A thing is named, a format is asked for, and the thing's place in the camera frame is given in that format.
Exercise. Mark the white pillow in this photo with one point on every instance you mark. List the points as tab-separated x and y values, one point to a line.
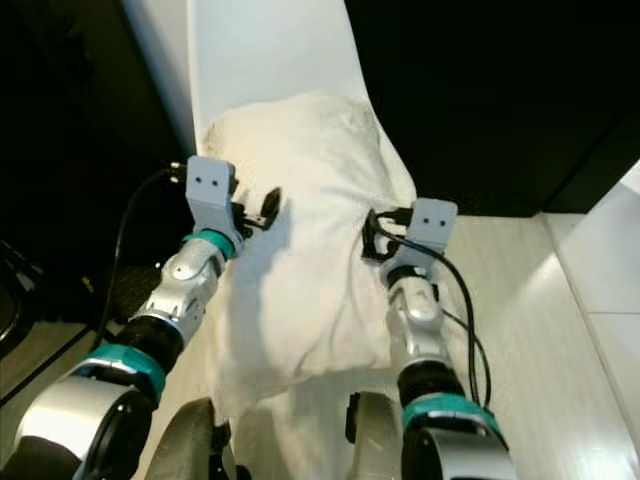
310	270

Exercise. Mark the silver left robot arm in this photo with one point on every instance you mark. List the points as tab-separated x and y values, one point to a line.
185	290

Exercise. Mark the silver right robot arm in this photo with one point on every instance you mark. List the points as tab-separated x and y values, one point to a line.
420	325

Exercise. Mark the black textured floor mat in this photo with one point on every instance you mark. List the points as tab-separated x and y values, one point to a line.
128	292

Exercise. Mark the black cabinet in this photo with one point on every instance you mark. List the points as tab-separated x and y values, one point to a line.
490	90

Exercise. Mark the dark tall furniture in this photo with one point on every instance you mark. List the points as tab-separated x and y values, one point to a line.
80	120

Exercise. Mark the silver right robot leg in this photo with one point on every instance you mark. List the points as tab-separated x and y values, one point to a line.
375	445

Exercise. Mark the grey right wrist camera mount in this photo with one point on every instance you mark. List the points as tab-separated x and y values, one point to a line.
432	220

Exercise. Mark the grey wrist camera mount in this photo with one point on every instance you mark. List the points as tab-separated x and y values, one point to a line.
432	220
212	185

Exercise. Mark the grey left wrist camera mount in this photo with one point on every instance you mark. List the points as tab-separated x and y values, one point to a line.
212	185

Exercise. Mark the black curved frame object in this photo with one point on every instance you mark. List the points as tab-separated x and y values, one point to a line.
20	290

